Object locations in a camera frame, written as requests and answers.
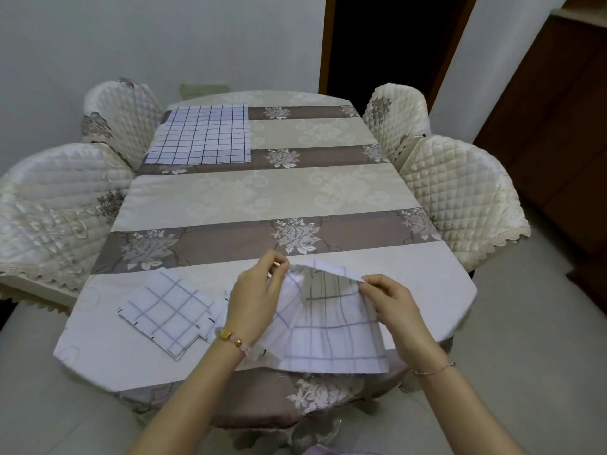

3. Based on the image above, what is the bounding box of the person's right hand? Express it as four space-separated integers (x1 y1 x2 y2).
359 274 450 373

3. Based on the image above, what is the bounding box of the person's left hand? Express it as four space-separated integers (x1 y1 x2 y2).
222 249 291 351

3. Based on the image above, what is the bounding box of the white checked cloth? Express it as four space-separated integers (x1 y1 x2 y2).
117 268 215 362
247 258 392 377
143 103 252 167
195 291 231 345

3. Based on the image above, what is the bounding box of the person's right forearm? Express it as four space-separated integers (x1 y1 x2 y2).
413 365 526 455

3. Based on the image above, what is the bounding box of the person's left forearm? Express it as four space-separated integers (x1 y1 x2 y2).
127 340 247 455

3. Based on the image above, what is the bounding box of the beige and taupe floral tablecloth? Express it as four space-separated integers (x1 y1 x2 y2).
52 90 478 439

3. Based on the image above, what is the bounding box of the folded white checked cloth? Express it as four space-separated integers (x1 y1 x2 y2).
117 268 215 362
195 291 231 345

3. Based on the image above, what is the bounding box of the white quilted chair cover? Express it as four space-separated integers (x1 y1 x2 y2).
397 133 532 274
0 141 139 309
361 83 431 172
81 78 168 172

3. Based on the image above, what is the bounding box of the flat white checked cloth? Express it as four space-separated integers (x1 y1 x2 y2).
143 103 252 167

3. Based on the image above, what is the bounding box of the brown wooden cabinet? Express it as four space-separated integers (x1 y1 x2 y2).
473 8 607 301

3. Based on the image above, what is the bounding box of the gold and pink bead bracelet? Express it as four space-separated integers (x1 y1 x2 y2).
216 327 250 359

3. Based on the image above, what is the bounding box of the thin gold chain bracelet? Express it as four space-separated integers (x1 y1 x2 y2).
411 358 456 378

